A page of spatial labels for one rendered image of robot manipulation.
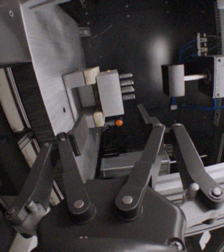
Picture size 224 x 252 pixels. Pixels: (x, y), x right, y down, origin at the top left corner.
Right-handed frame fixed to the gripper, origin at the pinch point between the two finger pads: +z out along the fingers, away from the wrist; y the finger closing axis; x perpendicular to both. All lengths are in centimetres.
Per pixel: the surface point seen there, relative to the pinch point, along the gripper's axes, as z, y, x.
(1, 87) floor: 101, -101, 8
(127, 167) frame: 19.4, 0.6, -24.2
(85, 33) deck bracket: 45, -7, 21
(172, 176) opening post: 6.2, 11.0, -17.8
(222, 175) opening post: 3.1, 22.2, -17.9
